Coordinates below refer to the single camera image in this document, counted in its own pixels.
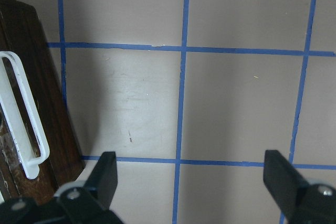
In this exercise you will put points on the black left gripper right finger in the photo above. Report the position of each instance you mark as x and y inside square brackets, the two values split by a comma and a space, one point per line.
[300, 200]

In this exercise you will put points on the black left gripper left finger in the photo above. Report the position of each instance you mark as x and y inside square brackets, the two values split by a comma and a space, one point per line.
[88, 201]

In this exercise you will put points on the white drawer handle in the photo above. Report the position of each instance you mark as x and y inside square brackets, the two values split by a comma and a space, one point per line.
[27, 158]

